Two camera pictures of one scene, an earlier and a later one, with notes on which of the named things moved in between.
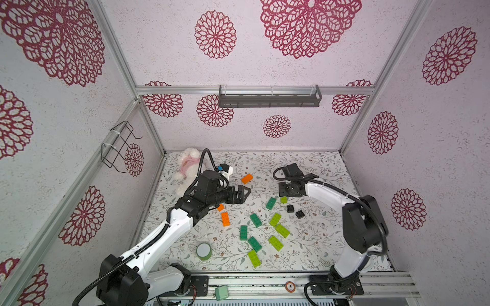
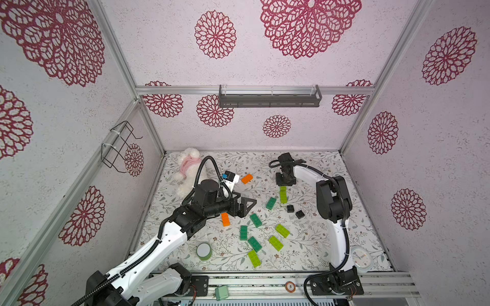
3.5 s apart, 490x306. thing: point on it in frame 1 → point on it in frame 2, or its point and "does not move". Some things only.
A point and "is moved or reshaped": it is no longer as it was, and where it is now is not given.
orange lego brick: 247,178 does not move
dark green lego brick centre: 255,220 does not move
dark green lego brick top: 270,203 does not move
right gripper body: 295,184 → 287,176
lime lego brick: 275,219 is moved or reshaped
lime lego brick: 282,230 does not move
